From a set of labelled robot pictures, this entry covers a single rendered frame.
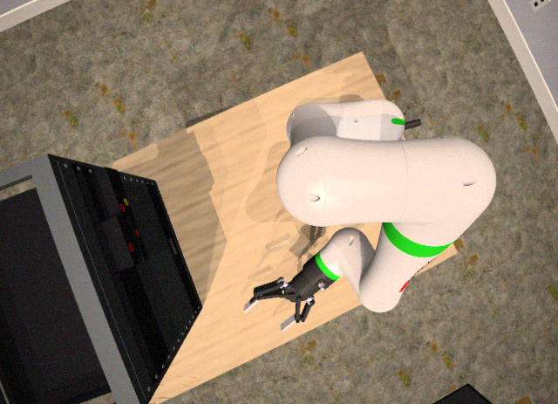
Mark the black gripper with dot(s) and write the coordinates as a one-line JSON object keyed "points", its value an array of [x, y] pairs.
{"points": [[296, 290]]}

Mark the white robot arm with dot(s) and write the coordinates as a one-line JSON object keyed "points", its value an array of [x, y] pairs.
{"points": [[440, 185]]}

